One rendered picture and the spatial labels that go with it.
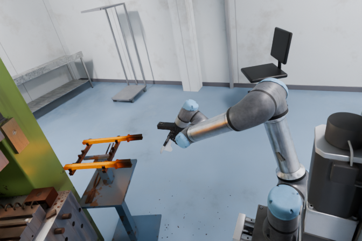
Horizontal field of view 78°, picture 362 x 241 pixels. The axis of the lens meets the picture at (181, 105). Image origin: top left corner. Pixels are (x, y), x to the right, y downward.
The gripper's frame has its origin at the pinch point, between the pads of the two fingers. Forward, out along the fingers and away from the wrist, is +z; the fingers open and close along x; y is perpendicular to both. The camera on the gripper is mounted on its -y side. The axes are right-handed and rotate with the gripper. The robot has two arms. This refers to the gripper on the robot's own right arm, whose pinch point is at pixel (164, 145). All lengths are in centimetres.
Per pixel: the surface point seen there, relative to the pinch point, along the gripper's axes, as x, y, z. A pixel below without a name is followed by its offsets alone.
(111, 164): -17.8, -20.6, 16.9
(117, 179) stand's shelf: -4.4, -17.2, 46.1
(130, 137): 6.7, -22.6, 15.7
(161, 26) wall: 298, -120, 31
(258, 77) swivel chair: 199, 58, -4
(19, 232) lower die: -64, -34, 27
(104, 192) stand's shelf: -16, -19, 48
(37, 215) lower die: -54, -35, 30
